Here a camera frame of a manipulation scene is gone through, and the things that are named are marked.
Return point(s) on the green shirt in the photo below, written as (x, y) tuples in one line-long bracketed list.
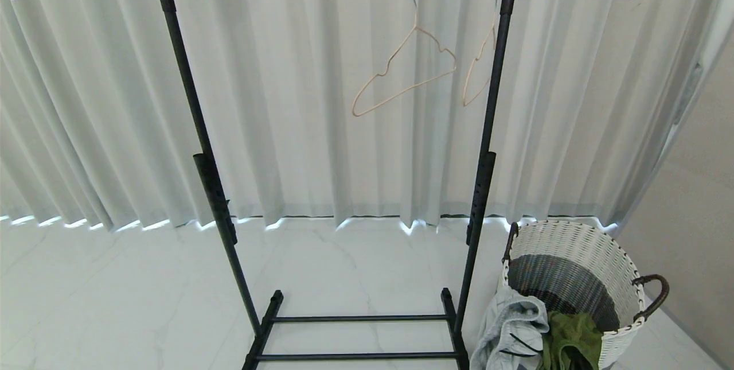
[(570, 335)]

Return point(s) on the pale grey shorts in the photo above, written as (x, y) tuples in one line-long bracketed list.
[(510, 324)]

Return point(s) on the pink clothes hanger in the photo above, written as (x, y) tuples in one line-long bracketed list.
[(415, 27), (494, 28)]

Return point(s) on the white curtain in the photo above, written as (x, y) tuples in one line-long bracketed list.
[(287, 100)]

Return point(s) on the white laundry basket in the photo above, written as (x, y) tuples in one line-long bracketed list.
[(573, 244)]

